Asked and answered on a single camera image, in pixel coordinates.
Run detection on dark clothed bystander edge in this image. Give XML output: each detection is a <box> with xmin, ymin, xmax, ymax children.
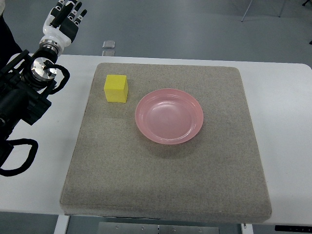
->
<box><xmin>0</xmin><ymin>0</ymin><xmax>22</xmax><ymax>69</ymax></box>

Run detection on clear floor socket cover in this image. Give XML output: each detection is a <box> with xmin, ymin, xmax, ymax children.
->
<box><xmin>102</xmin><ymin>40</ymin><xmax>116</xmax><ymax>49</ymax></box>

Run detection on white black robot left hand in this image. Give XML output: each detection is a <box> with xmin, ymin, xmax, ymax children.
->
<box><xmin>39</xmin><ymin>0</ymin><xmax>87</xmax><ymax>56</ymax></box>

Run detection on metal chair legs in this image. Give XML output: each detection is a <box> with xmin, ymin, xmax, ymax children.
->
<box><xmin>240</xmin><ymin>0</ymin><xmax>312</xmax><ymax>22</ymax></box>

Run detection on grey metal base plate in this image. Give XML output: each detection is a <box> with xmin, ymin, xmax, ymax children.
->
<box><xmin>97</xmin><ymin>222</ymin><xmax>220</xmax><ymax>234</ymax></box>

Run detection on yellow foam block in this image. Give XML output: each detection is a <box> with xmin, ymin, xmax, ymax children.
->
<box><xmin>104</xmin><ymin>74</ymin><xmax>129</xmax><ymax>103</ymax></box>

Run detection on grey fabric mat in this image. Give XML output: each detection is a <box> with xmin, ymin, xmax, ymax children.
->
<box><xmin>60</xmin><ymin>63</ymin><xmax>272</xmax><ymax>223</ymax></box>

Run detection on white table frame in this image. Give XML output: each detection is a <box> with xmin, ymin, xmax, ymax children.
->
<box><xmin>54</xmin><ymin>215</ymin><xmax>70</xmax><ymax>234</ymax></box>

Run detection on black label plate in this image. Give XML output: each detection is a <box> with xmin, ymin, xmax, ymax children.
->
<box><xmin>274</xmin><ymin>225</ymin><xmax>312</xmax><ymax>233</ymax></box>

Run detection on pink plate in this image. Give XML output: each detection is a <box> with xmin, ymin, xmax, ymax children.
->
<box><xmin>135</xmin><ymin>88</ymin><xmax>204</xmax><ymax>145</ymax></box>

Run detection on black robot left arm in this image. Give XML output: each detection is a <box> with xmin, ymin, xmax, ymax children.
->
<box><xmin>0</xmin><ymin>39</ymin><xmax>70</xmax><ymax>177</ymax></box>

